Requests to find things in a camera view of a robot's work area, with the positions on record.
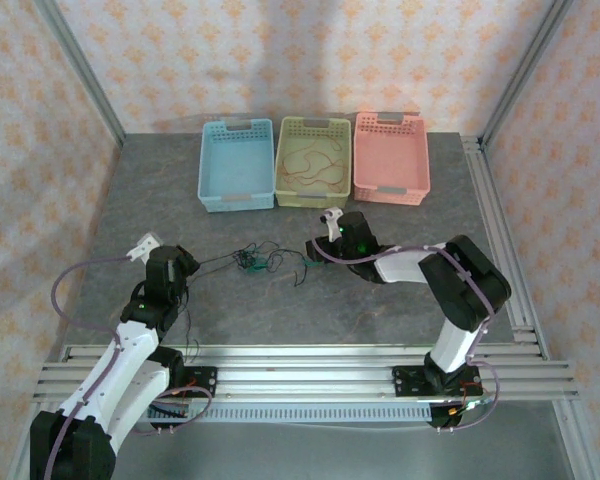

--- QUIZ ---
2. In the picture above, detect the bundle of thin wires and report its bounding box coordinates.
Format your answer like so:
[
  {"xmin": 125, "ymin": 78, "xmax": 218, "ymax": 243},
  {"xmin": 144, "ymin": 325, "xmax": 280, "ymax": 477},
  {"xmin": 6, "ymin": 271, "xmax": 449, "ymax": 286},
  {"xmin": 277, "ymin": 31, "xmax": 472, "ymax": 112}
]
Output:
[{"xmin": 195, "ymin": 242, "xmax": 281, "ymax": 274}]

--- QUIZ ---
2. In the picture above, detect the pink plastic basket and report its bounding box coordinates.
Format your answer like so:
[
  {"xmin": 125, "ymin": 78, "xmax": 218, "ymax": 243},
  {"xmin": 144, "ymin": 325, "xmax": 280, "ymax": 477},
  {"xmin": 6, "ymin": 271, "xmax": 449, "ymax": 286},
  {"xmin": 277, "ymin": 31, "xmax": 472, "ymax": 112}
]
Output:
[{"xmin": 352, "ymin": 112, "xmax": 432, "ymax": 207}]

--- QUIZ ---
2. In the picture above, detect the pale green plastic basket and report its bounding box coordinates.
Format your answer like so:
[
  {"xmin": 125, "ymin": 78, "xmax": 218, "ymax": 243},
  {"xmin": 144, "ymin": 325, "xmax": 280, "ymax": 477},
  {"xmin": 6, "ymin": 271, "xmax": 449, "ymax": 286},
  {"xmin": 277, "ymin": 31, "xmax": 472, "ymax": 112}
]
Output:
[{"xmin": 273, "ymin": 115, "xmax": 354, "ymax": 209}]

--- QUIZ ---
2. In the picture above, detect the light blue plastic basket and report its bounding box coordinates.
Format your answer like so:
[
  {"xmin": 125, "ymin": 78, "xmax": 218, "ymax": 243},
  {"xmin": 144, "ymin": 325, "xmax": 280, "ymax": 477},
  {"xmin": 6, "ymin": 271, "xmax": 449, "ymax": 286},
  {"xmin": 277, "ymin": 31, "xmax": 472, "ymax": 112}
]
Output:
[{"xmin": 197, "ymin": 118, "xmax": 276, "ymax": 214}]

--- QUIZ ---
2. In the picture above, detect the thin black hanging wire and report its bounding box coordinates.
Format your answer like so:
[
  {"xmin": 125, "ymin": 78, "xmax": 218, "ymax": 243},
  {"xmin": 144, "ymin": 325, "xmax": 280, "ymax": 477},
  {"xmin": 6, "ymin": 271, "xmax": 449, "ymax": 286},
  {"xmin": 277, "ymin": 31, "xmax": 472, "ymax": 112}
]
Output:
[{"xmin": 182, "ymin": 294, "xmax": 202, "ymax": 362}]

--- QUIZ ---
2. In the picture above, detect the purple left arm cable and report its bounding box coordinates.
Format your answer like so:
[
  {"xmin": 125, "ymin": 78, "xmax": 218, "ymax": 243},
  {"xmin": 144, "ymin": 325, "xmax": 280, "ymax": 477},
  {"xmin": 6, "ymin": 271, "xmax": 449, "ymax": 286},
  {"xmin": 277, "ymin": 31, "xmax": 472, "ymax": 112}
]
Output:
[{"xmin": 42, "ymin": 254, "xmax": 214, "ymax": 480}]

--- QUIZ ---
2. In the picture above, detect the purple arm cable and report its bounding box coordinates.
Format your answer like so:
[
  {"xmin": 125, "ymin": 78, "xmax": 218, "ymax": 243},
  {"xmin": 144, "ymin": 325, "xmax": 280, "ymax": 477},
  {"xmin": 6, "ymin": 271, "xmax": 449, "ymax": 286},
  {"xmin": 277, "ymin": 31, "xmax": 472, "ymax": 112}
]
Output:
[
  {"xmin": 42, "ymin": 254, "xmax": 214, "ymax": 480},
  {"xmin": 319, "ymin": 244, "xmax": 499, "ymax": 434}
]

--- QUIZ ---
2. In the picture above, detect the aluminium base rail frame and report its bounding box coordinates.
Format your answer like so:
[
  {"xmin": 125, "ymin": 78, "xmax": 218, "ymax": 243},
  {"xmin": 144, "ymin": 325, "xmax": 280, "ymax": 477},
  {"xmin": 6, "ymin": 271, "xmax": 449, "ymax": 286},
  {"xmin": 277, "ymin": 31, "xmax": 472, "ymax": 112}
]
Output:
[{"xmin": 32, "ymin": 342, "xmax": 581, "ymax": 402}]

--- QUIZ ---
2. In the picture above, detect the aluminium side rail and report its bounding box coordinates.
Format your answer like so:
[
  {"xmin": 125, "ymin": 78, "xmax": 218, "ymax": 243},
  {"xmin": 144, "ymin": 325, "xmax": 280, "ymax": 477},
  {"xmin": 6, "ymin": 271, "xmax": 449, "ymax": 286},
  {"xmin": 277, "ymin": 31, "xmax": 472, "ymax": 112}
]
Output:
[{"xmin": 459, "ymin": 133, "xmax": 551, "ymax": 361}]

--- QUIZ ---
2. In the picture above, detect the grey slotted cable duct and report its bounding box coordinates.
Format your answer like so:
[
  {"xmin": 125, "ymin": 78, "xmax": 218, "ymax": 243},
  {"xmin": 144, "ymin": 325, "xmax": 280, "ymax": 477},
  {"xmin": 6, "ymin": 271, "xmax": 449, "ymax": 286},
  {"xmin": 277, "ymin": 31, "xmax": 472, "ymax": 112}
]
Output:
[{"xmin": 144, "ymin": 402, "xmax": 434, "ymax": 425}]

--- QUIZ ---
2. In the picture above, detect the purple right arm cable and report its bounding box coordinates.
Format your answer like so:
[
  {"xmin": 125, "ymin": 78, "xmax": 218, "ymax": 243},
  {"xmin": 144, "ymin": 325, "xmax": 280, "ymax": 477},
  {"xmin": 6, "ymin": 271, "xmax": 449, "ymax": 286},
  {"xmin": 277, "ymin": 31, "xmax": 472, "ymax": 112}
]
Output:
[{"xmin": 319, "ymin": 244, "xmax": 499, "ymax": 434}]

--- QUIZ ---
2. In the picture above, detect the aluminium frame post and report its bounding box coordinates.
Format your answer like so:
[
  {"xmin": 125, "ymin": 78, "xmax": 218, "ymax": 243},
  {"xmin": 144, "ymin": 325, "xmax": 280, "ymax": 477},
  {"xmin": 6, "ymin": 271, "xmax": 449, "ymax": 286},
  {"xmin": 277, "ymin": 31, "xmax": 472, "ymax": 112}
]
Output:
[
  {"xmin": 7, "ymin": 399, "xmax": 49, "ymax": 480},
  {"xmin": 32, "ymin": 0, "xmax": 127, "ymax": 149},
  {"xmin": 479, "ymin": 0, "xmax": 581, "ymax": 146},
  {"xmin": 552, "ymin": 402, "xmax": 600, "ymax": 480}
]

